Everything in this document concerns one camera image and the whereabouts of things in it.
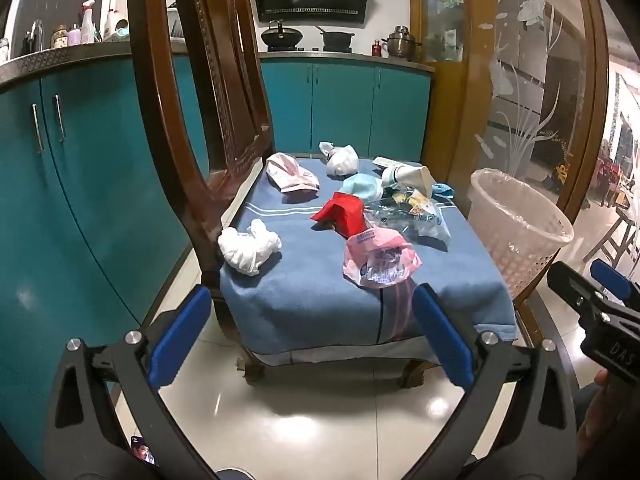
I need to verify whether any chrome faucet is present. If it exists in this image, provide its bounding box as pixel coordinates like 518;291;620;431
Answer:
22;20;46;53

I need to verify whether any black cooking pot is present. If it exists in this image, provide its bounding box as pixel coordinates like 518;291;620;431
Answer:
314;26;356;51

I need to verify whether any white paper cup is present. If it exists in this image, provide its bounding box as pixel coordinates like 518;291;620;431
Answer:
382;165;435;193

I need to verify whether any white spray bottle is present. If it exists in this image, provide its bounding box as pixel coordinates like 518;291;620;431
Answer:
80;0;97;43

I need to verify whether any blue striped blanket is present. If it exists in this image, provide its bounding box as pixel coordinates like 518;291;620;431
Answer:
219;152;518;366

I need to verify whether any silver refrigerator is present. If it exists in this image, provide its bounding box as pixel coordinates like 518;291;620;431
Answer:
492;0;548;126

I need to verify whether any clear printed plastic bag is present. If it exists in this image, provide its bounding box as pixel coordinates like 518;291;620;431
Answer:
362;187;451;251

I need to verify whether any red packet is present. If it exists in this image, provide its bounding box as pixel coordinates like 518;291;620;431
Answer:
310;191;368;238

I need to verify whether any white blue medicine box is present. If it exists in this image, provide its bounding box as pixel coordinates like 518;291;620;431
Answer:
372;156;426;170

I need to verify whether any pink plastic bag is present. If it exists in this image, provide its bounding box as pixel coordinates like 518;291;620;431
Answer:
342;226;422;290

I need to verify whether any black wok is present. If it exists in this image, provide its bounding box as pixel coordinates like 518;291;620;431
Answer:
260;21;305;47

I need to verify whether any frosted glass wooden door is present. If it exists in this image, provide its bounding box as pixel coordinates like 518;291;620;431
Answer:
430;0;611;306

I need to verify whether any person's right hand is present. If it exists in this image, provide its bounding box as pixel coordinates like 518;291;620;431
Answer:
576;370;613;457

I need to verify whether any blue face mask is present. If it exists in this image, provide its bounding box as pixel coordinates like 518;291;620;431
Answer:
340;172;385;206

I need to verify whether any stainless steel pot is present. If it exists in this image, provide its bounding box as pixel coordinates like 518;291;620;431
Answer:
381;25;422;58

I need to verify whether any wooden stool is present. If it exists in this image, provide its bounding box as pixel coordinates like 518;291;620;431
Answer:
582;207;640;266

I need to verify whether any knotted white plastic bag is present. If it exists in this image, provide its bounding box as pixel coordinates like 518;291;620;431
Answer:
319;141;360;177

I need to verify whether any pink white wrapper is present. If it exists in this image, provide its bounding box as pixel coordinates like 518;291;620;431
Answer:
265;152;321;193

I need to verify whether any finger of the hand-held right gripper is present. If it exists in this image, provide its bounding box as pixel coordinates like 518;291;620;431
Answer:
590;258;640;307
546;261;609;322

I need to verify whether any dish rack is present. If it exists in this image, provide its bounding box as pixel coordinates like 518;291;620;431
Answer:
167;2;186;41

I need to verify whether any white tissue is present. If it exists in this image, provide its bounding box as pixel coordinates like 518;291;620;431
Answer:
217;218;282;276

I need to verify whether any small lit screen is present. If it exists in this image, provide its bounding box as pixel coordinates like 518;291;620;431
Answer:
131;435;158;468

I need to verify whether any dark kitchen countertop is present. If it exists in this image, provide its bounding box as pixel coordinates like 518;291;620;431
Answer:
0;40;436;81

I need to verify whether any carved wooden chair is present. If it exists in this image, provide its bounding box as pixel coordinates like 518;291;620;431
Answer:
125;0;431;390

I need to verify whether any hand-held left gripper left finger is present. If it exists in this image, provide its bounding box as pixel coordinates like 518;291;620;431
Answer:
42;284;221;480

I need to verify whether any white plastic jug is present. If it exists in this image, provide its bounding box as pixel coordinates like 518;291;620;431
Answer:
102;9;130;41

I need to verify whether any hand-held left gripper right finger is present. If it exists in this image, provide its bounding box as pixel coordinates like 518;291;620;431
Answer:
411;282;581;480

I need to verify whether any gas stove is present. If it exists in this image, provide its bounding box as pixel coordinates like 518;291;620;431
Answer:
266;45;353;53

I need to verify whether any round wooden table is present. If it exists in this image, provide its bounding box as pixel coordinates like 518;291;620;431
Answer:
510;260;601;411

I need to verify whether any wooden glass display cabinet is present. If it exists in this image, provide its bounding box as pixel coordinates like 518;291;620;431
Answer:
410;0;471;63

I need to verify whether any pink plastic waste basket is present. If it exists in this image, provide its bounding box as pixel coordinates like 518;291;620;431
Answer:
467;167;575;301

